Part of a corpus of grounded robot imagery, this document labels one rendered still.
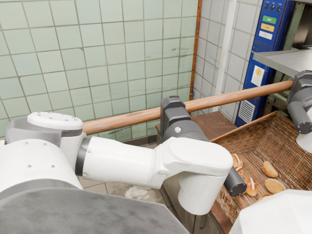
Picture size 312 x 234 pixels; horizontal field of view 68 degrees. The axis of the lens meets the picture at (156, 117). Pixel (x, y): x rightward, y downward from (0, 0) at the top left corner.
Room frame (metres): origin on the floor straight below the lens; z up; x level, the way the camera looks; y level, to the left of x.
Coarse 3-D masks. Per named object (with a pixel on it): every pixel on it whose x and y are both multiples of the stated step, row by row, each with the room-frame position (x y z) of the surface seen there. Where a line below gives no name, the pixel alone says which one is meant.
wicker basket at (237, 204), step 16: (272, 112) 1.05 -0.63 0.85; (240, 128) 0.98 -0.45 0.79; (256, 128) 1.03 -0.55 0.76; (272, 128) 1.02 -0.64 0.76; (288, 128) 0.95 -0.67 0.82; (224, 144) 0.96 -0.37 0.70; (240, 144) 1.00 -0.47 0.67; (256, 144) 1.04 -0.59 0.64; (272, 144) 0.97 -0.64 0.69; (288, 144) 0.91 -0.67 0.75; (272, 160) 0.92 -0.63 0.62; (304, 160) 0.81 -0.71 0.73; (256, 176) 0.83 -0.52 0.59; (288, 176) 0.81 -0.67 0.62; (304, 176) 0.76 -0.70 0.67; (224, 192) 0.66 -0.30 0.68; (224, 208) 0.64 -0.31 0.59; (240, 208) 0.57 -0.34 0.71
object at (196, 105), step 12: (276, 84) 0.63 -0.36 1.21; (288, 84) 0.64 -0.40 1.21; (216, 96) 0.56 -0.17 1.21; (228, 96) 0.57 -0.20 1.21; (240, 96) 0.57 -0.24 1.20; (252, 96) 0.59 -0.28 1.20; (156, 108) 0.50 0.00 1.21; (192, 108) 0.52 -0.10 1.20; (204, 108) 0.53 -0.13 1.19; (96, 120) 0.44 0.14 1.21; (108, 120) 0.45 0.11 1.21; (120, 120) 0.45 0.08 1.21; (132, 120) 0.46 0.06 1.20; (144, 120) 0.47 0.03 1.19; (96, 132) 0.43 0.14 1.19
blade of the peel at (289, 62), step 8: (256, 56) 0.93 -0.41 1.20; (264, 56) 0.97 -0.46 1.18; (272, 56) 0.98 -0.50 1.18; (280, 56) 0.98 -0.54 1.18; (288, 56) 0.98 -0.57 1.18; (296, 56) 0.98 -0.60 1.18; (304, 56) 0.98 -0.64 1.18; (264, 64) 0.89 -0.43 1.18; (272, 64) 0.85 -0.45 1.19; (280, 64) 0.82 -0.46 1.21; (288, 64) 0.88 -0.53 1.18; (296, 64) 0.88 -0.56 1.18; (304, 64) 0.88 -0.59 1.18; (288, 72) 0.78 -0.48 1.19; (296, 72) 0.75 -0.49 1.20
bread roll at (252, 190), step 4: (248, 180) 0.77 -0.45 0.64; (252, 180) 0.76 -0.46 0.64; (248, 184) 0.74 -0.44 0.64; (252, 184) 0.74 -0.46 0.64; (256, 184) 0.74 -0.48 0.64; (248, 188) 0.73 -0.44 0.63; (252, 188) 0.72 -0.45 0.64; (256, 188) 0.72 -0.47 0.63; (248, 192) 0.72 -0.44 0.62; (252, 192) 0.71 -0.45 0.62; (256, 192) 0.71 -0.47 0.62; (252, 196) 0.71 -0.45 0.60
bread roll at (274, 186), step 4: (268, 180) 0.76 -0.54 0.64; (272, 180) 0.76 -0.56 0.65; (276, 180) 0.76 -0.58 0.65; (268, 184) 0.75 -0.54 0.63; (272, 184) 0.74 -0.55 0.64; (276, 184) 0.74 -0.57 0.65; (280, 184) 0.73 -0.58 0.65; (268, 188) 0.74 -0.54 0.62; (272, 188) 0.73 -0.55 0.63; (276, 188) 0.72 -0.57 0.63; (280, 188) 0.72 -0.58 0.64; (284, 188) 0.71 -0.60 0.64; (272, 192) 0.72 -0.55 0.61; (276, 192) 0.71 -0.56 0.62
